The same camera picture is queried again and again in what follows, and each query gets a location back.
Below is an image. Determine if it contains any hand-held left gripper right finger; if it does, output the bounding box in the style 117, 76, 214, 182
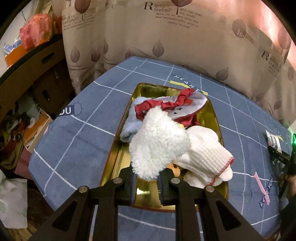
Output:
157, 169, 270, 241

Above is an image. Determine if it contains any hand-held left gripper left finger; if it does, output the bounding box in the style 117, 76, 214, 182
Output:
30, 167, 139, 241

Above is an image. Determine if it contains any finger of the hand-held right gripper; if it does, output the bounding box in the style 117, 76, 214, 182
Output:
268, 146, 292, 164

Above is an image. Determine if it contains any white tissue packet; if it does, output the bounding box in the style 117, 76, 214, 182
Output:
265, 130, 284, 151

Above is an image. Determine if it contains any white fluffy sock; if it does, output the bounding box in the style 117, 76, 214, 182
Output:
129, 105, 192, 181

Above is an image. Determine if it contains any white knit glove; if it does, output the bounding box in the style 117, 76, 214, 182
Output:
172, 125, 234, 189

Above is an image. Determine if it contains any light blue fluffy sock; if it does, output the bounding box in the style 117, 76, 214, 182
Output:
120, 96, 153, 143

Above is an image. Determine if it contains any red and gold tin box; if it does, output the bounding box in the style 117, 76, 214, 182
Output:
99, 82, 229, 212

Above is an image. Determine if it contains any blue checked bedsheet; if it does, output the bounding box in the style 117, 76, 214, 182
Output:
28, 56, 293, 240

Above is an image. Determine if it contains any open box of clutter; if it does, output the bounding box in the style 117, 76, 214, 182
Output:
23, 109, 54, 149

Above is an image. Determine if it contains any pink box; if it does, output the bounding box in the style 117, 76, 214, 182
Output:
14, 148, 36, 180

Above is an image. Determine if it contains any white plastic bag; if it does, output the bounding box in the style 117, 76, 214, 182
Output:
0, 171, 28, 230

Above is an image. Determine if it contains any beige leaf printed curtain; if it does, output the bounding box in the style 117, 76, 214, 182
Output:
50, 0, 296, 130

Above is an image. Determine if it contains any orange box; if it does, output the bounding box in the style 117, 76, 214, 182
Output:
5, 44, 26, 68

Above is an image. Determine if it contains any orange plastic bag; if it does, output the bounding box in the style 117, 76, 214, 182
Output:
20, 13, 54, 50

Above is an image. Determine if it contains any white and blue bottle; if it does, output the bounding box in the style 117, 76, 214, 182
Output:
3, 38, 23, 55

